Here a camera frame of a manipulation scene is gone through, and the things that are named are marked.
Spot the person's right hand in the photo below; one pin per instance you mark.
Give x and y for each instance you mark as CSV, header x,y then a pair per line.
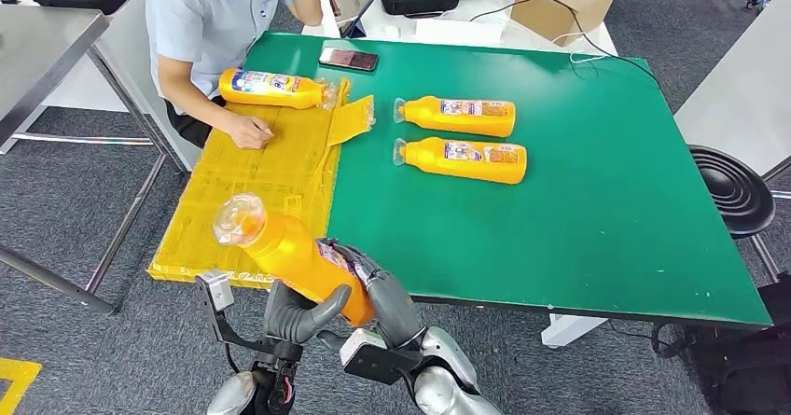
x,y
250,133

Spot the black round stool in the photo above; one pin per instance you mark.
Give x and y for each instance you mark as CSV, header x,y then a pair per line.
x,y
732,193

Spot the light grey table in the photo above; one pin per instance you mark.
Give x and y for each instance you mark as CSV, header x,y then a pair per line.
x,y
741,91
120,48

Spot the black bag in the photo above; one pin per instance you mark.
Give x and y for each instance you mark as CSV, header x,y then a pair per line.
x,y
741,369

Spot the person's right forearm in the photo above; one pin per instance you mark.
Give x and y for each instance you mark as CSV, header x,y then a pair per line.
x,y
191,100

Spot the white table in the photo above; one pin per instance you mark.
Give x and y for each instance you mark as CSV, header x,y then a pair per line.
x,y
405,26

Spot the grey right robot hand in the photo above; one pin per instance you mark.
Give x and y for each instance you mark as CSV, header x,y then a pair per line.
x,y
395,313

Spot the green table mat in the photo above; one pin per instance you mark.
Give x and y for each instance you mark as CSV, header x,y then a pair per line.
x,y
618,183

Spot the orange detergent bottle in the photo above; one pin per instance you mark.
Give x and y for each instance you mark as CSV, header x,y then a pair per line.
x,y
272,88
290,258
432,159
432,115

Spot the white table leg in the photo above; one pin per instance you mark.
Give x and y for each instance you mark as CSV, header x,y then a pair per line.
x,y
571,330

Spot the yellow taped cardboard sheet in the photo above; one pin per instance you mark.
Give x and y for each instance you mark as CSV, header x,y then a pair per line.
x,y
259,177

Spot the flat white box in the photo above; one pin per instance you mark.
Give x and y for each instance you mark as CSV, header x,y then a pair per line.
x,y
460,30

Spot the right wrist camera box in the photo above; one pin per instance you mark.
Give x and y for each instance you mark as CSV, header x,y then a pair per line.
x,y
371,356

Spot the brown cardboard box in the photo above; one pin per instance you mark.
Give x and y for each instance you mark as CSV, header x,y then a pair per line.
x,y
561,4

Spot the dark smartphone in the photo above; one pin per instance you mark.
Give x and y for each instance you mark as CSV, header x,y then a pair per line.
x,y
349,59

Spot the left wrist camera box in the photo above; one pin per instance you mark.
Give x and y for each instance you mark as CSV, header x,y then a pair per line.
x,y
215,290

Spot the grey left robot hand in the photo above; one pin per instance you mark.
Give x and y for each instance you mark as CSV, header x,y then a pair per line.
x,y
284,316

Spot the steel table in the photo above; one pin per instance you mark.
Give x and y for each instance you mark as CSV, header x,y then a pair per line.
x,y
37,54

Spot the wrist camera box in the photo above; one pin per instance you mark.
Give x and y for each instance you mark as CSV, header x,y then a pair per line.
x,y
371,356
215,290

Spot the person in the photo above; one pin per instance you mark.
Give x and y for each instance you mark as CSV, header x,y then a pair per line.
x,y
198,29

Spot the small white charger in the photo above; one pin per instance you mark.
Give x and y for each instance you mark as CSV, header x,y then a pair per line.
x,y
392,31

